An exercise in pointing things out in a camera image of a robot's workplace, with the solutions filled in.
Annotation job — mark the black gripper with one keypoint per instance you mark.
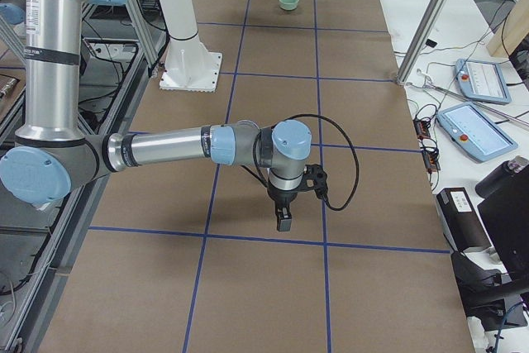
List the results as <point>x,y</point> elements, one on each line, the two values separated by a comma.
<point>280,197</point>

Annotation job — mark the light green bowl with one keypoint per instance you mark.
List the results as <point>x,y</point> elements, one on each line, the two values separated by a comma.
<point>288,5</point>

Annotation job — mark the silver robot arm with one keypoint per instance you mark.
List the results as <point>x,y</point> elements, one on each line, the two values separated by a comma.
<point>52,157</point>

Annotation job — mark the black orange electronics module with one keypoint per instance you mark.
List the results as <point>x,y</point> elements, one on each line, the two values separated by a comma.
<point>428,145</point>

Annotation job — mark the black box with label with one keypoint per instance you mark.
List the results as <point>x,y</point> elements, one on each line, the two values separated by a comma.
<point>461,221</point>

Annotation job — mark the near teach pendant tablet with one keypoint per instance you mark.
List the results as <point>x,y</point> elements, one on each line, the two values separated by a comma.
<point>477,135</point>

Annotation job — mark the teach pendant tablet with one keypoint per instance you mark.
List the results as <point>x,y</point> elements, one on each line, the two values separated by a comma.
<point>477,135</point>
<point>482,81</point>

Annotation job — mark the black monitor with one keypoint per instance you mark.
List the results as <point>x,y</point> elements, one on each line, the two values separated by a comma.
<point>504,212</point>

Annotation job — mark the far teach pendant tablet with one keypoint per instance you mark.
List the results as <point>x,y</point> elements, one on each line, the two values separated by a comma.
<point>482,81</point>

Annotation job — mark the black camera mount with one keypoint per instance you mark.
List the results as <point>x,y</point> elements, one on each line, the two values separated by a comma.
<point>314,179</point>

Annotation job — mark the white camera pedestal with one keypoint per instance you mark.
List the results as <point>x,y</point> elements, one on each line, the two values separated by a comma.
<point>188,65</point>

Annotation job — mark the aluminium frame post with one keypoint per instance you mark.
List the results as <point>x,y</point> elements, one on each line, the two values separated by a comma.
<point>422,33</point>

